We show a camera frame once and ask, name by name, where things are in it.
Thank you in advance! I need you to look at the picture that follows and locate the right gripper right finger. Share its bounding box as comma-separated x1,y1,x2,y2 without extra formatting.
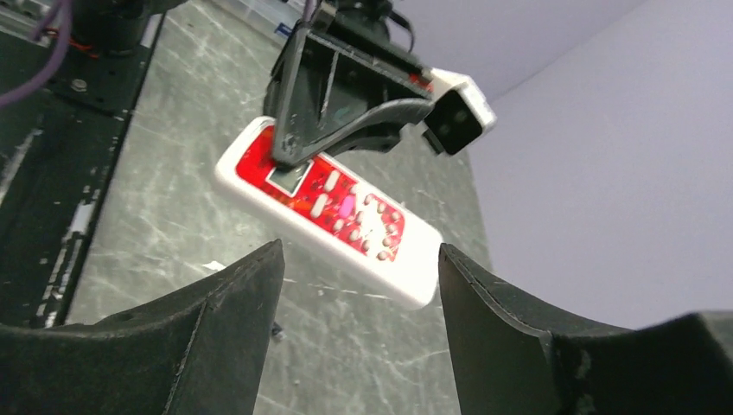
438,244,732,414

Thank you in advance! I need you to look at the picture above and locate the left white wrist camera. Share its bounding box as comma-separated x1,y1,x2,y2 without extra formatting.
423,68,497,156

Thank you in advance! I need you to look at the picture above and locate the red white remote control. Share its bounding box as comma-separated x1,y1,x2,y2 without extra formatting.
214,116,443,310

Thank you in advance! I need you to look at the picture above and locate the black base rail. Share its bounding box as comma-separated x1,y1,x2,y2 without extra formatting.
1,14,164,329

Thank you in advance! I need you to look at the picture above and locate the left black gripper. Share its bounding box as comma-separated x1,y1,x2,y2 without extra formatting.
269,1,435,168

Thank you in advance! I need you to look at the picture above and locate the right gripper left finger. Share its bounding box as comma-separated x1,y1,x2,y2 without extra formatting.
1,240,285,414

